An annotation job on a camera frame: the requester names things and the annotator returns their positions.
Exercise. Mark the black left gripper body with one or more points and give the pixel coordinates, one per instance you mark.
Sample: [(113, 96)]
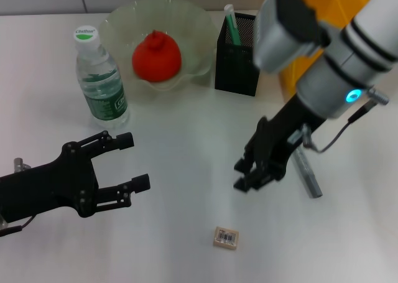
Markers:
[(46, 186)]

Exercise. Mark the red-orange toy orange fruit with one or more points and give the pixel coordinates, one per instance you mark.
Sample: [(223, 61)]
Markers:
[(157, 59)]

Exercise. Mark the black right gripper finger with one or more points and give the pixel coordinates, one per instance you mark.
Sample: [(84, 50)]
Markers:
[(252, 182), (244, 165)]

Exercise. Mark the grey glitter marker pen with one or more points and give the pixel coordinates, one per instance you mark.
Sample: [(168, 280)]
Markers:
[(309, 177)]

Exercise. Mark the translucent wavy glass fruit plate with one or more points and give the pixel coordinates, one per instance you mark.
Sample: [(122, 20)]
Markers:
[(192, 25)]

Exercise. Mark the yellow plastic storage bin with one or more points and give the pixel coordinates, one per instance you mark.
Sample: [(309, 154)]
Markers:
[(335, 0)]

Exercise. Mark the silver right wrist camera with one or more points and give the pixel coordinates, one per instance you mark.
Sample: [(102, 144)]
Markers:
[(280, 40)]

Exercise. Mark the beige rectangular eraser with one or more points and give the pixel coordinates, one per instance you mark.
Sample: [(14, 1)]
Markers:
[(226, 238)]

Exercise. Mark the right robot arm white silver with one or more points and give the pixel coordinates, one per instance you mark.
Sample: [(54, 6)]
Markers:
[(342, 62)]

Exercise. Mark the clear water bottle green label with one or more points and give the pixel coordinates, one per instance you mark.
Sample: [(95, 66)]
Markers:
[(104, 99)]

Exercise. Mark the black mesh pen holder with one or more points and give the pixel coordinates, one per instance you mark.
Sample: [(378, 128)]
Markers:
[(236, 68)]

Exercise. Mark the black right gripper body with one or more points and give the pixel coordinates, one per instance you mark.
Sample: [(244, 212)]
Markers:
[(276, 140)]

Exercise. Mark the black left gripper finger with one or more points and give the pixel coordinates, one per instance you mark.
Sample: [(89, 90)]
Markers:
[(141, 183), (126, 141)]

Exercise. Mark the green and white pen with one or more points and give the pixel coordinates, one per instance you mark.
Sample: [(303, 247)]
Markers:
[(234, 28)]

